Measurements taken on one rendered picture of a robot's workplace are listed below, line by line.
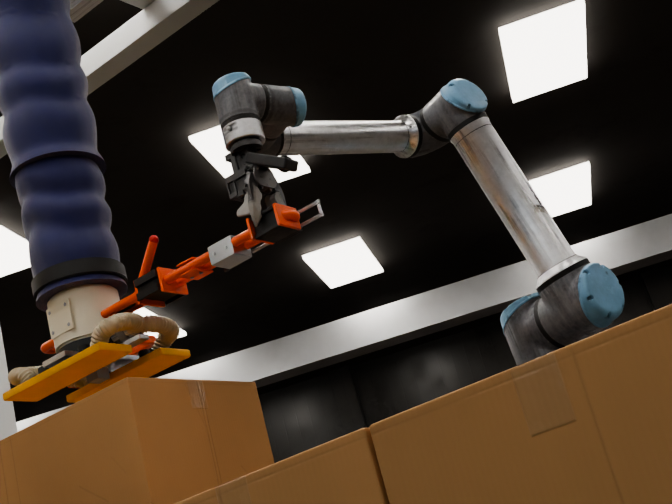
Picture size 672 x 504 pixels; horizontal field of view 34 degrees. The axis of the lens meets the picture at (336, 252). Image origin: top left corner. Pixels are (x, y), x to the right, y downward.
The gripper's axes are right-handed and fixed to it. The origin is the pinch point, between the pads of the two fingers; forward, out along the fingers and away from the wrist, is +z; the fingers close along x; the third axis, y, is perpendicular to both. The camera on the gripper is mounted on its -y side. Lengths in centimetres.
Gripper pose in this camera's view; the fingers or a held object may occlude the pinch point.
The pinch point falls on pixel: (273, 224)
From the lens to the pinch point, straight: 233.7
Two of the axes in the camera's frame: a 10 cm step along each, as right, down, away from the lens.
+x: -6.0, -1.2, -7.9
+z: 2.5, 9.1, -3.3
